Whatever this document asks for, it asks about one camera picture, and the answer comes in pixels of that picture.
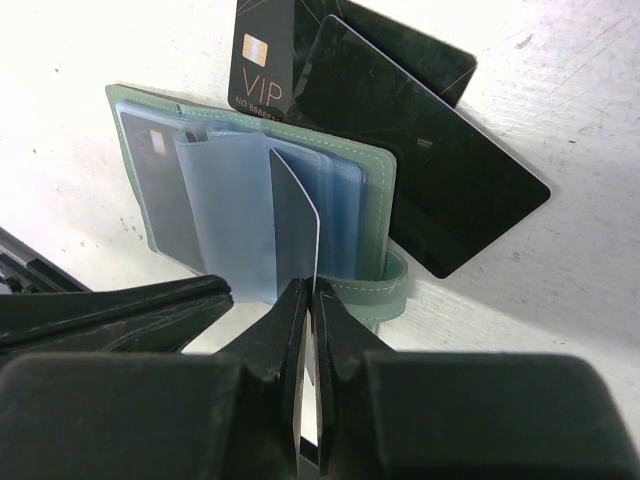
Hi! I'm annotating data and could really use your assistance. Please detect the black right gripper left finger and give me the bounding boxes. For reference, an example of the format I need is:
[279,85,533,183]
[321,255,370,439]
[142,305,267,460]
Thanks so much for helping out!
[1,279,307,479]

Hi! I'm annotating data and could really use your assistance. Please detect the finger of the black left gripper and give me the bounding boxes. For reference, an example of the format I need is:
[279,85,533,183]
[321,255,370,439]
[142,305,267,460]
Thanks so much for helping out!
[1,276,233,355]

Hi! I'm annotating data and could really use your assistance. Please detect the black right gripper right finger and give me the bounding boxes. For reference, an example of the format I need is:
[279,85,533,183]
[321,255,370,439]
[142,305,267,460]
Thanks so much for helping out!
[312,281,639,479]

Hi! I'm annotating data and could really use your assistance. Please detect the black credit card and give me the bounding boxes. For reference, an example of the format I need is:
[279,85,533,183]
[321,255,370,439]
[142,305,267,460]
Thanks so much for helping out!
[228,0,294,121]
[269,149,320,301]
[119,104,204,273]
[292,1,477,107]
[286,15,551,278]

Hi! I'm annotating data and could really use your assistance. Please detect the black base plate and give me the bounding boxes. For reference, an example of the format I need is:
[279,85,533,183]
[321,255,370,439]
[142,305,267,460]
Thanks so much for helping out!
[1,228,89,294]

